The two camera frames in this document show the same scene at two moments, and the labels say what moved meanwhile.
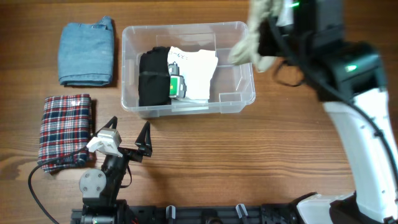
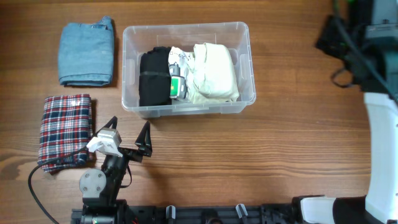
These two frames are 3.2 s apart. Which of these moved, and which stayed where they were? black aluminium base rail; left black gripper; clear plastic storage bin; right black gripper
Moved: right black gripper
Stayed: left black gripper; clear plastic storage bin; black aluminium base rail
